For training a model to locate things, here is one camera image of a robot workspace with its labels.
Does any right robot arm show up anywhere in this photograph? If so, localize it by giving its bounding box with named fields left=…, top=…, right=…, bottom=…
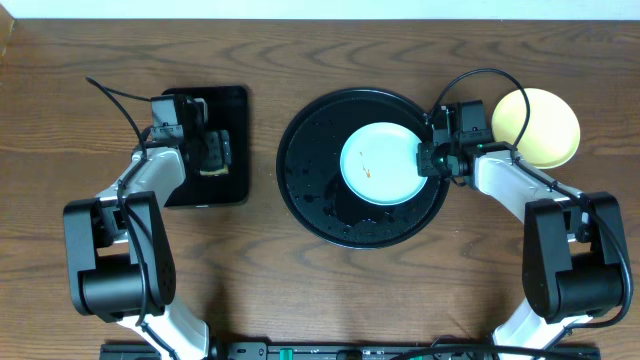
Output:
left=417, top=143, right=634, bottom=359

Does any yellow plate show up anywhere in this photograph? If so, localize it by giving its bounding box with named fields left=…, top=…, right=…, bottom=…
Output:
left=491, top=88, right=580, bottom=169

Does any black round tray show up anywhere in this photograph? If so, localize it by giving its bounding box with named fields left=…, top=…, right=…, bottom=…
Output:
left=276, top=88, right=449, bottom=249

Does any black rectangular tray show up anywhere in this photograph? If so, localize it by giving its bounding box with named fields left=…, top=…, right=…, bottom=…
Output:
left=164, top=85, right=250, bottom=208

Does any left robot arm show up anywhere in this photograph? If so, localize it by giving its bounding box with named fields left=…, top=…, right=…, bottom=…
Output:
left=63, top=93, right=231, bottom=359

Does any green yellow sponge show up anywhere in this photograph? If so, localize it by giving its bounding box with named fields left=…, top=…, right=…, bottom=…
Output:
left=199, top=165, right=229, bottom=177

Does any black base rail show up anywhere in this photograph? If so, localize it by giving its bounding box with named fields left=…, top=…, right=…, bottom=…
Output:
left=98, top=342, right=602, bottom=360

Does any light blue plate top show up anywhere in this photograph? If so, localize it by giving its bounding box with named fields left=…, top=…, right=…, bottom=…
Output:
left=340, top=122, right=427, bottom=206

